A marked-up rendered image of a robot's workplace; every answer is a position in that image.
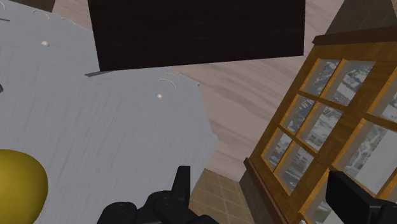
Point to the wooden framed window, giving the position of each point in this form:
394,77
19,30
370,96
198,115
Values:
335,124

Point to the yellow round object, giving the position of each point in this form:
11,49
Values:
18,186

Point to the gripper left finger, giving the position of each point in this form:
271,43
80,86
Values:
173,201

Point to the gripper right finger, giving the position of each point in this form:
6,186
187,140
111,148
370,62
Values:
350,198

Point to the grey cabinet with drawers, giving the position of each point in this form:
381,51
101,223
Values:
102,133

